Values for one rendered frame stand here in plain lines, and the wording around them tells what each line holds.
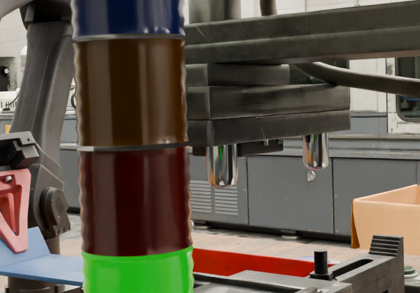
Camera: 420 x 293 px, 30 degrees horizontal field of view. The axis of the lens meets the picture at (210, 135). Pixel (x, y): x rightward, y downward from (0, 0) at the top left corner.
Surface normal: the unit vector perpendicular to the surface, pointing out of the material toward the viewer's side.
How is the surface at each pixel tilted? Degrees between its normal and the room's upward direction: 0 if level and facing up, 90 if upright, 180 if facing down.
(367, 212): 90
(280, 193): 90
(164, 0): 104
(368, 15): 90
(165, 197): 76
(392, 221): 88
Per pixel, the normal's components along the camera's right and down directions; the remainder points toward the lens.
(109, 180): -0.32, -0.18
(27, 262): -0.06, -1.00
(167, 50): 0.73, -0.23
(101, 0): -0.30, 0.30
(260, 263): -0.61, 0.06
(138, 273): 0.06, -0.19
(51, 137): 0.94, -0.16
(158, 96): 0.55, 0.26
